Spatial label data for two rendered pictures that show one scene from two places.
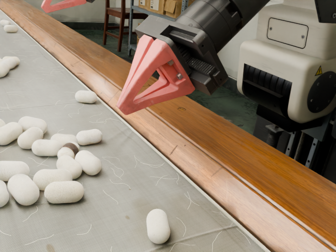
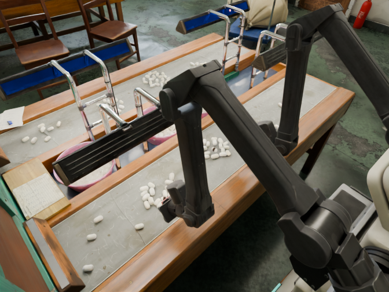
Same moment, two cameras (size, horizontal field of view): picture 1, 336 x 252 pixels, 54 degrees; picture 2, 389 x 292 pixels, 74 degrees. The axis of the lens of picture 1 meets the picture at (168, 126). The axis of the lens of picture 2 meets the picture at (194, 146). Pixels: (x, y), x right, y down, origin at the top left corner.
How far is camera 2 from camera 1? 0.94 m
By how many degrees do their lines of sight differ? 66
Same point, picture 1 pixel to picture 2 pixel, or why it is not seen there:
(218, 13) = (172, 208)
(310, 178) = (162, 263)
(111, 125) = not seen: hidden behind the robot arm
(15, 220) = (139, 200)
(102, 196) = (150, 212)
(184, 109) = not seen: hidden behind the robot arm
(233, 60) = not seen: outside the picture
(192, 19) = (170, 203)
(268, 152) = (175, 251)
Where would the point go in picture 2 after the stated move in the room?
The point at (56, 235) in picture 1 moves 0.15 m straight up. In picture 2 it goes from (136, 209) to (130, 187)
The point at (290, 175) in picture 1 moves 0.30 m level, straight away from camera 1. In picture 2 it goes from (162, 256) to (249, 284)
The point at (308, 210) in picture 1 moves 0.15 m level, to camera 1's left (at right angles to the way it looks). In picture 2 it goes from (146, 259) to (145, 219)
